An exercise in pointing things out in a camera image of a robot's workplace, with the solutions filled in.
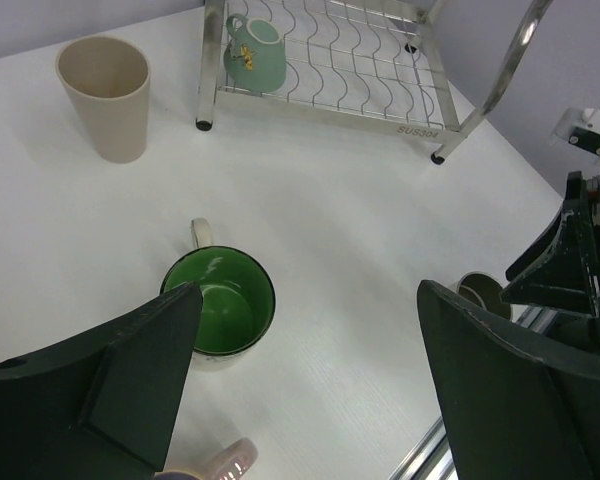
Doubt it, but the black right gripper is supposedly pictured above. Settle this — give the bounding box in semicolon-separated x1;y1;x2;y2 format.
501;171;600;349

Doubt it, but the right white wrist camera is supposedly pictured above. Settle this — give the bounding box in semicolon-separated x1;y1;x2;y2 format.
549;99;600;201

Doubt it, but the stainless steel dish rack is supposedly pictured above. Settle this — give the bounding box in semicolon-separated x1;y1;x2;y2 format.
195;1;550;165

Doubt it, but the pink purple mug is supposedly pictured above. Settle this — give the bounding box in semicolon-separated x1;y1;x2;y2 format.
154;437;258;480

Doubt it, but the steel lined paper cup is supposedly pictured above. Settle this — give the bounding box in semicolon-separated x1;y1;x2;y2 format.
449;271;513;321

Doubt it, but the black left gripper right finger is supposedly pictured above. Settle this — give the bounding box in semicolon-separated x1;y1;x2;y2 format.
417;280;600;479

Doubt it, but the beige tumbler cup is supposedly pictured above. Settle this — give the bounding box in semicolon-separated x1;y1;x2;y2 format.
55;35;151;164

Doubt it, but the light teal mug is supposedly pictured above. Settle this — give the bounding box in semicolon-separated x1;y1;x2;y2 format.
223;14;287;93

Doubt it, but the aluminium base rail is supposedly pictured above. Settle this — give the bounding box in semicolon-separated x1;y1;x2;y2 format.
391;299;573;479

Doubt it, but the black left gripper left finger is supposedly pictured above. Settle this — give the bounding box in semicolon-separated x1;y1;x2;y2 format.
0;283;202;479

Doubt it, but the green interior floral mug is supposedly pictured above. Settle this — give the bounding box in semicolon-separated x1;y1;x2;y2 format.
160;218;276;371

